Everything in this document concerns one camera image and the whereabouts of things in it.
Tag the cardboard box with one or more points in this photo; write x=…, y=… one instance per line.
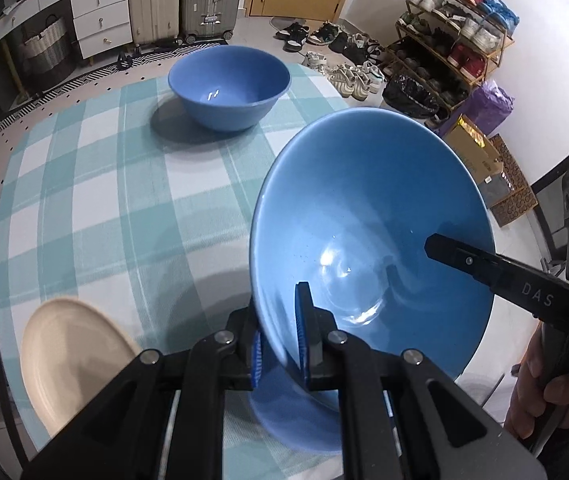
x=469, y=150

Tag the brown patterned box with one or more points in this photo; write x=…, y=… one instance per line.
x=514, y=200

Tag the person's right hand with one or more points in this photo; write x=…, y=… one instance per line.
x=524, y=400

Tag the blue bowl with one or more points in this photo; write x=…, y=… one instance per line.
x=229, y=100
x=364, y=200

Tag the cream round plate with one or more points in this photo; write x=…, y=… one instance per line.
x=69, y=355

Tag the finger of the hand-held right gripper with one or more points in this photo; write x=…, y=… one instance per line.
x=469, y=260

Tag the wooden shoe rack with shoes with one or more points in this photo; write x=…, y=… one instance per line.
x=444, y=57

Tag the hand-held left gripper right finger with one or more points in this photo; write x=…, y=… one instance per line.
x=304, y=340

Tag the assorted shoes collection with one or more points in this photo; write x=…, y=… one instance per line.
x=469, y=55

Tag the beige ribbed suitcase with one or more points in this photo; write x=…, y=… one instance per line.
x=157, y=0

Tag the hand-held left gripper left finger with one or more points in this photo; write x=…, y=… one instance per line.
x=256, y=362

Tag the grey doormat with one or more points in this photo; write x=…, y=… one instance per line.
x=284, y=22

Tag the teal checked tablecloth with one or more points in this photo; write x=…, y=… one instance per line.
x=114, y=185

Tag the silver suitcase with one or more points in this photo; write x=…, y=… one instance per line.
x=209, y=5

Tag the scattered sneakers and sandals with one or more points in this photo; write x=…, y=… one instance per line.
x=349, y=77

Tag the woven laundry basket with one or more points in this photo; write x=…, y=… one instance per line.
x=44, y=50

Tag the purple bag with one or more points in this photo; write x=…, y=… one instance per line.
x=489, y=105

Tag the black bin bag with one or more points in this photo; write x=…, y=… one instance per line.
x=409, y=97

